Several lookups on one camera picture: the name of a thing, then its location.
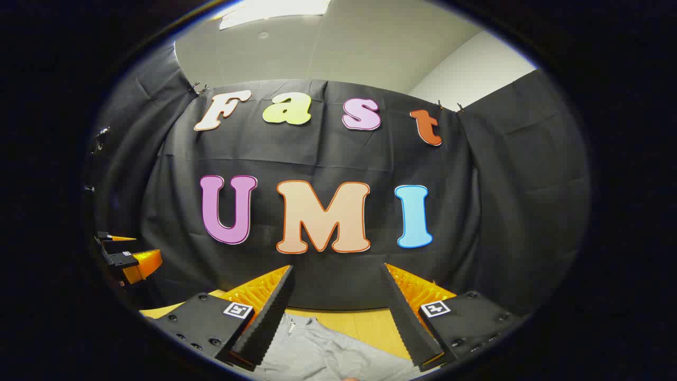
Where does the black backdrop cloth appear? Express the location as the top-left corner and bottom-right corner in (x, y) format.
(87, 45), (590, 318)

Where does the grey zip-neck sweatshirt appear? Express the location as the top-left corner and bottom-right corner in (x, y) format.
(254, 313), (424, 381)

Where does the white ceiling light panel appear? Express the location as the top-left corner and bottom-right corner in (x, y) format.
(219, 0), (331, 30)

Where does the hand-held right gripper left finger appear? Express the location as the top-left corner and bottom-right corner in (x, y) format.
(151, 265), (295, 371)

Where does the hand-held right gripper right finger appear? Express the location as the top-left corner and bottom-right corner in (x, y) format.
(381, 263), (524, 372)

